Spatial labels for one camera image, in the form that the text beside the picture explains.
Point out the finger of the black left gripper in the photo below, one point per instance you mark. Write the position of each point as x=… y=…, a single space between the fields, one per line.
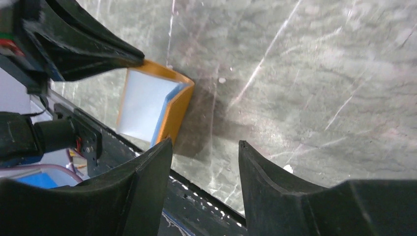
x=60 y=39

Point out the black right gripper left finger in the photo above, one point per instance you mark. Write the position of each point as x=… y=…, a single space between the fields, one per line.
x=124 y=201

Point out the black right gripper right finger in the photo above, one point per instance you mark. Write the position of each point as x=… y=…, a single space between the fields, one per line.
x=278 y=203

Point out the orange leather card holder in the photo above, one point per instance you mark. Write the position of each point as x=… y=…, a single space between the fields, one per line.
x=154 y=101

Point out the blue plastic bin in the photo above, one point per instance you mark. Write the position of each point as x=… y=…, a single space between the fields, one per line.
x=42 y=180

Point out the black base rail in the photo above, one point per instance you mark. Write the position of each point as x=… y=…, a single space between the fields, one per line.
x=187 y=211

